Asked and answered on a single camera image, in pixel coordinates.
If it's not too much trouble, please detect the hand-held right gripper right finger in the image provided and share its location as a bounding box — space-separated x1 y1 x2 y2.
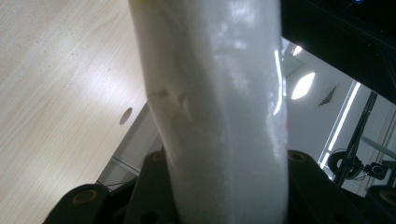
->
286 149 372 224

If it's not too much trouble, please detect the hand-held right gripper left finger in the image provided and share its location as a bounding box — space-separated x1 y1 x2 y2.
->
122 150 180 224

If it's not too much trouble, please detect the red and white pouch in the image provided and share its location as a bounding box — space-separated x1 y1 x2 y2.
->
127 0 290 224

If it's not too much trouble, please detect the black tripod stand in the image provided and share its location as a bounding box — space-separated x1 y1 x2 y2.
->
333 91 380 189

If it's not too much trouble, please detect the long ceiling strip light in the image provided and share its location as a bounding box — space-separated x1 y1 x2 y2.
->
318 80 362 170

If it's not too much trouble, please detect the ceiling air vent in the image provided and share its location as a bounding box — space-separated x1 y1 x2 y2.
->
318 85 338 107

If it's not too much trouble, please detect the oval ceiling light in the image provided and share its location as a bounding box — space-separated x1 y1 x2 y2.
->
290 71 317 101

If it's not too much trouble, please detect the black curtain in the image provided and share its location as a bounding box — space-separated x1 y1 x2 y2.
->
279 0 396 105

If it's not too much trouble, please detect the coiled black cable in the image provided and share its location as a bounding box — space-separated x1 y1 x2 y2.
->
327 150 364 181

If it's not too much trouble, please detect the black camera on stand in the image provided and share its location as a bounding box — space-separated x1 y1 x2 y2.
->
364 161 389 181

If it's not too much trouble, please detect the grey table cable grommet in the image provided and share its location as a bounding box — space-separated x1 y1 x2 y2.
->
119 106 134 126

